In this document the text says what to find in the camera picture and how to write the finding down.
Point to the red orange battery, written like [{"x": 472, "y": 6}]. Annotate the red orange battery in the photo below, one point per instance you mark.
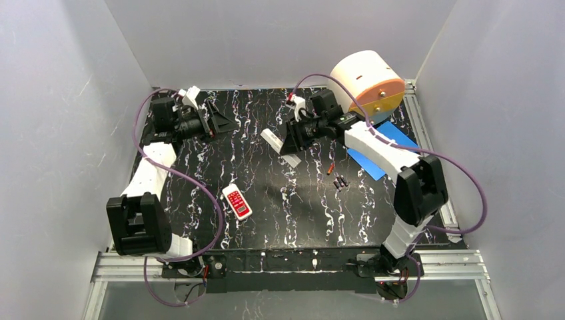
[{"x": 330, "y": 169}]

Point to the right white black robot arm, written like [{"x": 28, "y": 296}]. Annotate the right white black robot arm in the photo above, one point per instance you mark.
[{"x": 419, "y": 186}]

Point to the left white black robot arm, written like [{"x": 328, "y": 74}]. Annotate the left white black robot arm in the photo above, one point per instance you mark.
[{"x": 139, "y": 225}]

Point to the white cylindrical drum box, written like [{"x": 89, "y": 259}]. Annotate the white cylindrical drum box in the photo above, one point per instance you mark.
[{"x": 373, "y": 83}]

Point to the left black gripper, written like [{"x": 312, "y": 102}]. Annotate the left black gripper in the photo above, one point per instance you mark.
[{"x": 208, "y": 122}]

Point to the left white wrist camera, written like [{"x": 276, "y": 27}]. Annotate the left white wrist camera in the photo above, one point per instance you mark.
[{"x": 188, "y": 97}]

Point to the red white remote control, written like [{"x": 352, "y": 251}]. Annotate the red white remote control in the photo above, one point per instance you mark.
[{"x": 237, "y": 202}]

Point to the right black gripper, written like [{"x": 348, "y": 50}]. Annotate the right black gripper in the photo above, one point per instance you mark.
[{"x": 298, "y": 136}]

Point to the blue square plate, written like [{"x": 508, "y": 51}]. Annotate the blue square plate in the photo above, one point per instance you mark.
[{"x": 379, "y": 149}]

